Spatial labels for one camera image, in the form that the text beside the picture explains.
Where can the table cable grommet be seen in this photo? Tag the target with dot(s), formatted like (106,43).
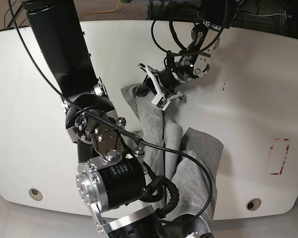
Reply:
(253,204)
(35,194)

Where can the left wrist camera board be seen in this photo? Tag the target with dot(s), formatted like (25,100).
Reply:
(160,101)

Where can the red tape marking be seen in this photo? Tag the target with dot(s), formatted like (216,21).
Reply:
(278,155)

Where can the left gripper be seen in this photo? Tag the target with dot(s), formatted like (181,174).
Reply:
(159,82)

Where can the right table cable grommet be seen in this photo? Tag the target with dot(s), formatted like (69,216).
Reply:
(253,204)

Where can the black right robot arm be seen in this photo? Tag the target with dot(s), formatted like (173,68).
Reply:
(124,196)

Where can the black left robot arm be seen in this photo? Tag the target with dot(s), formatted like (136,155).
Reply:
(210,18)

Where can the grey t-shirt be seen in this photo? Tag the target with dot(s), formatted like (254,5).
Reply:
(192,183)

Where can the left table cable grommet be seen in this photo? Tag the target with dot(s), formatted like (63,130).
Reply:
(35,194)

